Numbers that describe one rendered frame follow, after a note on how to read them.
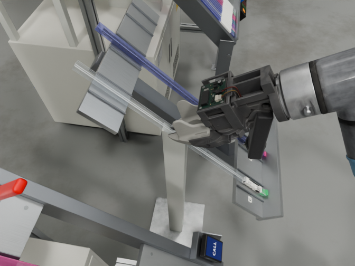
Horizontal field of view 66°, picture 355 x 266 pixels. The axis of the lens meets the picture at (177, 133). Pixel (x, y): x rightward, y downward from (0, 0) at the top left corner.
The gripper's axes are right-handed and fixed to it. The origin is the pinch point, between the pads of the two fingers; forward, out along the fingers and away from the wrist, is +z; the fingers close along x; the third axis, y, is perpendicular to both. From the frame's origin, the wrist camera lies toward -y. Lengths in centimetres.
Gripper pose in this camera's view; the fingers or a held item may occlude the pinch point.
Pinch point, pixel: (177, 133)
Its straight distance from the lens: 51.5
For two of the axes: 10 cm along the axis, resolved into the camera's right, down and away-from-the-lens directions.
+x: -1.6, 8.0, -5.8
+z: -8.3, 2.1, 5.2
